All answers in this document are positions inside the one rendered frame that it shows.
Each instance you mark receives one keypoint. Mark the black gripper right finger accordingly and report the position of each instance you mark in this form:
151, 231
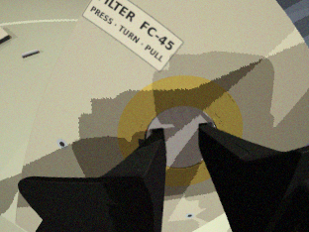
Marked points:
255, 183

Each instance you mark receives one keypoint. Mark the beige flat rectangular slab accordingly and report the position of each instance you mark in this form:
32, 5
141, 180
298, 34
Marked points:
3, 36

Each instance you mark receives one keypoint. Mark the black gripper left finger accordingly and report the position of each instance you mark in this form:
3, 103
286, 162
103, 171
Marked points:
129, 196

